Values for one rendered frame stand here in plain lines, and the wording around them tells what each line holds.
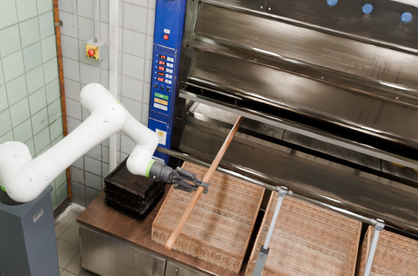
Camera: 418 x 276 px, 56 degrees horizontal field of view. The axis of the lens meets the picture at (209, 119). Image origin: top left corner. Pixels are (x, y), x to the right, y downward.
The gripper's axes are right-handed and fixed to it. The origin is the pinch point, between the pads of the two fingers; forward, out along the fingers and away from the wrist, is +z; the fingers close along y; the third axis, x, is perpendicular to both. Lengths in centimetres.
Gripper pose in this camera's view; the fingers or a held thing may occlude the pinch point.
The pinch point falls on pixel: (201, 186)
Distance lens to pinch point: 192.0
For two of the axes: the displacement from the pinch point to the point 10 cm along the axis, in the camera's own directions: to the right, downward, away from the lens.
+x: -3.4, 4.8, -8.1
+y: -1.4, 8.3, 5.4
